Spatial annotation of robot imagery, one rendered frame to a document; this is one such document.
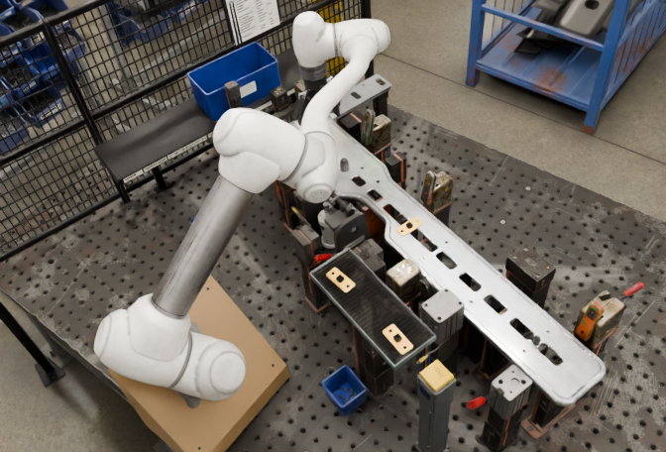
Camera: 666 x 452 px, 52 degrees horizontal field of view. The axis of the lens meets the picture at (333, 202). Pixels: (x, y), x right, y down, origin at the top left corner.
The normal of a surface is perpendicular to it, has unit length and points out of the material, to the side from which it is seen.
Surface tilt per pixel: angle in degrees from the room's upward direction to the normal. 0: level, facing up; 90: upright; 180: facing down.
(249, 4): 90
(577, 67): 0
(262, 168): 74
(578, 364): 0
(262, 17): 90
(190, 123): 0
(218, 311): 49
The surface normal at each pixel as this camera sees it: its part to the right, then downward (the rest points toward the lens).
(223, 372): 0.62, -0.07
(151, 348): 0.30, 0.32
